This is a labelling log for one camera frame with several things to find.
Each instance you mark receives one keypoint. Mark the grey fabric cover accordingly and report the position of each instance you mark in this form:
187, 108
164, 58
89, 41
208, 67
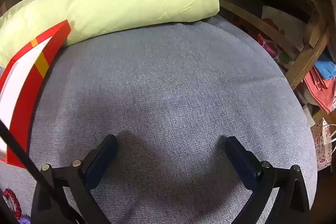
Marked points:
170, 87

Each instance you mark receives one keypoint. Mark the blue cloth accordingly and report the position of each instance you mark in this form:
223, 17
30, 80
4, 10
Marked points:
325, 67

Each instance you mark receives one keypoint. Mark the floral gift bag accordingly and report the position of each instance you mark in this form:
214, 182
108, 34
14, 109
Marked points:
273, 48

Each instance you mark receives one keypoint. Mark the red shallow cardboard box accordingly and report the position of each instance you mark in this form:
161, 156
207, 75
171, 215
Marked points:
25, 108

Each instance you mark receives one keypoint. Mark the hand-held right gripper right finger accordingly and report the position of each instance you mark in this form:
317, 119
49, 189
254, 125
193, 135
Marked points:
242, 165

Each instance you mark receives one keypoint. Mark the light green duvet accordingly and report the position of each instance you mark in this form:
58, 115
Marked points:
118, 6

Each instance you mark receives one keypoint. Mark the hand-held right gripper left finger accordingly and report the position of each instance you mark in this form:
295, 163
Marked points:
97, 164

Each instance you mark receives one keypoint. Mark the white patterned gift bag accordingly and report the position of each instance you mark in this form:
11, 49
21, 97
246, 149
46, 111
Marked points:
323, 145

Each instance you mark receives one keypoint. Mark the red folded cloth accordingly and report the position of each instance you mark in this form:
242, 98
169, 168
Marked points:
321, 92

